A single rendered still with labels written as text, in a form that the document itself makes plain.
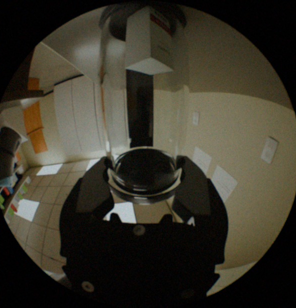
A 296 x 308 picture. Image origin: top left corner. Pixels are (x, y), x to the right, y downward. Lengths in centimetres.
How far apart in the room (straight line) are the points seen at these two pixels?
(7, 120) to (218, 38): 64
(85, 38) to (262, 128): 68
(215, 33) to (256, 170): 60
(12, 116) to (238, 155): 113
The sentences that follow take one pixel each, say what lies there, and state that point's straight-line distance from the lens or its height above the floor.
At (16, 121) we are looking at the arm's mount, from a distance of 57.
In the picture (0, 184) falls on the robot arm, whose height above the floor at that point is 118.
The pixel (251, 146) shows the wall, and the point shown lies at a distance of 63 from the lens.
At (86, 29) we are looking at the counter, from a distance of 20.
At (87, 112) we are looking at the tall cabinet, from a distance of 270.
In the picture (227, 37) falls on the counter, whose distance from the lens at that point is 22.
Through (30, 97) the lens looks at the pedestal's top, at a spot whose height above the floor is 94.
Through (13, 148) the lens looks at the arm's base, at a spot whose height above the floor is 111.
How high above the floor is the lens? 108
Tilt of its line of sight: 28 degrees up
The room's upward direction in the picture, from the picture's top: 179 degrees clockwise
